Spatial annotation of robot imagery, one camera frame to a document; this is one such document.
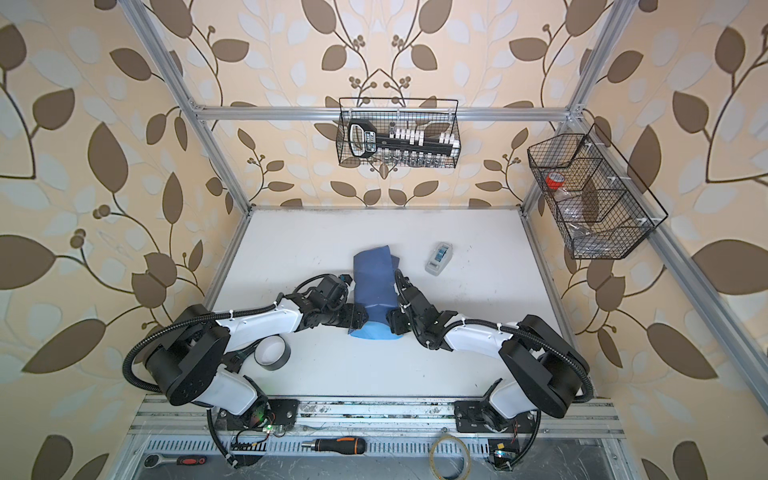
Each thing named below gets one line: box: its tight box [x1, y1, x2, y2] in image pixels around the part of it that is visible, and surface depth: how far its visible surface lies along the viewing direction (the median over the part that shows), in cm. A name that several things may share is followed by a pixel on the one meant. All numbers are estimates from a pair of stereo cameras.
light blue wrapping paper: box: [349, 245, 403, 340], surface depth 91 cm
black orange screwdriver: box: [301, 436, 367, 455], surface depth 70 cm
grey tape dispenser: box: [425, 242, 453, 276], surface depth 104 cm
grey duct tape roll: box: [253, 334, 291, 371], surface depth 85 cm
